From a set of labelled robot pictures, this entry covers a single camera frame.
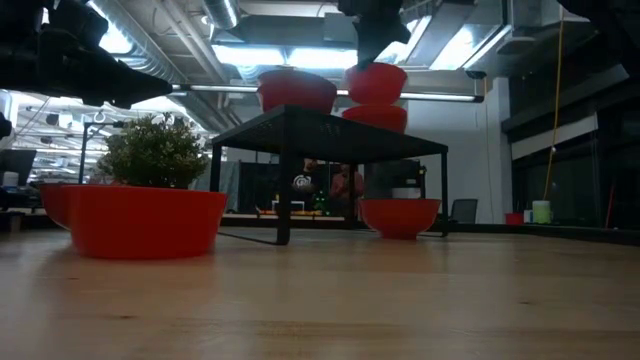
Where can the dark ceiling dome sensor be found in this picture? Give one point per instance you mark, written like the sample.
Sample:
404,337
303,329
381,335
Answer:
476,74

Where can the black pole stand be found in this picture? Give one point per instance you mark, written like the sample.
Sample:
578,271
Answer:
83,155

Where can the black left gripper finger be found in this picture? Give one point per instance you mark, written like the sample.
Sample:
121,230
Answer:
135,82
137,100

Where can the dark monitor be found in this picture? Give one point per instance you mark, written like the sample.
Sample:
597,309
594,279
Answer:
17,162

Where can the black cabinet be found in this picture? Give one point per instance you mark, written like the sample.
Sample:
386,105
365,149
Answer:
395,175

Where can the small blue white box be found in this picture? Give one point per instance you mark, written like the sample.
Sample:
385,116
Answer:
527,217

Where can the red bowl floral white interior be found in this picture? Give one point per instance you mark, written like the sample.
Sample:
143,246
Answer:
400,217
297,77
52,205
297,100

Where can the long ceiling light tube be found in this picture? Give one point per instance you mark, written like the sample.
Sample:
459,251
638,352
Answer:
440,96

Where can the black perforated metal shelf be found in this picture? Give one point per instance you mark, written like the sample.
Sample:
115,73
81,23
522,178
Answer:
325,137

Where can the silver spiral air duct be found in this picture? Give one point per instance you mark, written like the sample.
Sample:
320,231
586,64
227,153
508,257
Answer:
222,12

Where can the small red bin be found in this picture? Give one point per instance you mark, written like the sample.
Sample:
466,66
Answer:
514,219

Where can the small green bushy plant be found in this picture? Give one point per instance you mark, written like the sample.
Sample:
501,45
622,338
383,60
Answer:
155,155

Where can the black aluminium rig frame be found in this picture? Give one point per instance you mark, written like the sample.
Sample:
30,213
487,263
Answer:
550,232

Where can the pale cylindrical container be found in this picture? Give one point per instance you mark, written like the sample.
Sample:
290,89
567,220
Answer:
541,212

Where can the grey green curtain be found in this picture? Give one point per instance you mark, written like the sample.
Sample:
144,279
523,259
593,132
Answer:
230,185

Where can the grey office chair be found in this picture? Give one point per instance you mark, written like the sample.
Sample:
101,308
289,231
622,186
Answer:
464,210

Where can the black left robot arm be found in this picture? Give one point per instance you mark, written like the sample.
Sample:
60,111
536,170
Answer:
17,60

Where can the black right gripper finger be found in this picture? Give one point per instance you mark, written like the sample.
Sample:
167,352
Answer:
395,35
367,45

